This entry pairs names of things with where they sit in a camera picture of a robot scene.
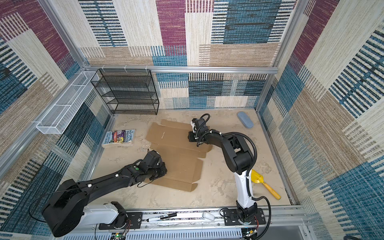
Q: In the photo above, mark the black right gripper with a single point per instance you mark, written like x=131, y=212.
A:
x=191, y=139

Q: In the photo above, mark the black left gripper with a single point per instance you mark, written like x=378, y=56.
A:
x=163, y=169

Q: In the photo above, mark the brown cardboard box sheet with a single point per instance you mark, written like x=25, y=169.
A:
x=183, y=159

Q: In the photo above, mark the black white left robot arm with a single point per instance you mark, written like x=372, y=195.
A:
x=70, y=206

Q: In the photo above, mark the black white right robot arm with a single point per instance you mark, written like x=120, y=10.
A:
x=240, y=155

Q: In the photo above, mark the colourful paperback book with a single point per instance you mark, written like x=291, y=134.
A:
x=119, y=138

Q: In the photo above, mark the blue-grey glasses case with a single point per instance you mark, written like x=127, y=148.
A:
x=245, y=120

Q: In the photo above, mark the black white marker pen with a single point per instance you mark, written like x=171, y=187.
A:
x=162, y=217

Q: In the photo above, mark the small white plastic piece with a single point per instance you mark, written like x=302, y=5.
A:
x=208, y=216

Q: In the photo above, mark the yellow toy shovel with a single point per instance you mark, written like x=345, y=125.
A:
x=259, y=179

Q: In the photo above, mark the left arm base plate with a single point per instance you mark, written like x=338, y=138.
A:
x=130, y=220

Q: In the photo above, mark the black wire shelf rack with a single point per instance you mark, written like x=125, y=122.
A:
x=130, y=92

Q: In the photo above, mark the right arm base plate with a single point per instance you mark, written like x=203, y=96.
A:
x=233, y=217

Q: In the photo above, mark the white wire mesh basket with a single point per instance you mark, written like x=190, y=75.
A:
x=60, y=115

